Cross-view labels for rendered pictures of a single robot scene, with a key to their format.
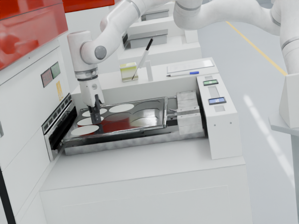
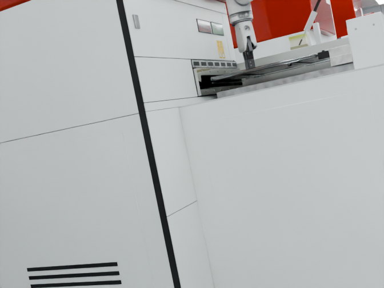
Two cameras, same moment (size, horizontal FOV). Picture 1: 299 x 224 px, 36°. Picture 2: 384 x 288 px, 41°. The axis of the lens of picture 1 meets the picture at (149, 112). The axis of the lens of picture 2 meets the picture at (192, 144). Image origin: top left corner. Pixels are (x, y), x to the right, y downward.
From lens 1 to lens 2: 68 cm
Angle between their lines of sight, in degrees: 24
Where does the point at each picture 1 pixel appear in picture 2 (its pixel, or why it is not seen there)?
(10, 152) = (147, 49)
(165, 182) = (300, 90)
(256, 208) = not seen: outside the picture
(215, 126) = (356, 30)
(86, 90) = (239, 34)
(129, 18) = not seen: outside the picture
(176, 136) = (330, 72)
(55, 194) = (192, 110)
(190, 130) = (342, 59)
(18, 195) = (151, 89)
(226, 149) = (371, 56)
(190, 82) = not seen: hidden behind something
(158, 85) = (326, 47)
